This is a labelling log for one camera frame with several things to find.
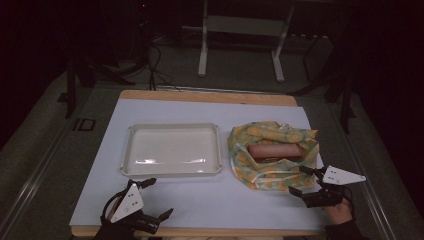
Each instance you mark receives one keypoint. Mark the aluminium rail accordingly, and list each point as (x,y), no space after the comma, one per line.
(33,183)
(370,196)

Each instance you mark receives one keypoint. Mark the white metal stand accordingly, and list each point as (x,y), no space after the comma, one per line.
(243,25)

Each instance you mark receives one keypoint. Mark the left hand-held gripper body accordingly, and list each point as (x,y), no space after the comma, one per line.
(128,204)

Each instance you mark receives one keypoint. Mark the pink sausage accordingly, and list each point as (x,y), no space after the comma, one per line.
(275,151)

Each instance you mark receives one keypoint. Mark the person's right hand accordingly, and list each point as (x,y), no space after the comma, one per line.
(340,213)

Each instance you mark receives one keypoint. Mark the yellow green patterned cloth bag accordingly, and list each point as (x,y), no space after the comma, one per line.
(276,176)

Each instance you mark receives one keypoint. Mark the white plastic tray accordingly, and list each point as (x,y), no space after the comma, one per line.
(171,150)

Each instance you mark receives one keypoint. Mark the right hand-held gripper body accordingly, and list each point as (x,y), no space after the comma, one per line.
(340,176)

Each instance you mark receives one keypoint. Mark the dark metal stand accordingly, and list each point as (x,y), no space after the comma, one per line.
(70,90)
(346,100)

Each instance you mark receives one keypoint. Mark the black floor socket plate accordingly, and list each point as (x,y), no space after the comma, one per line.
(84,124)

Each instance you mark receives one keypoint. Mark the white table mat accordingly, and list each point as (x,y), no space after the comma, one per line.
(206,203)

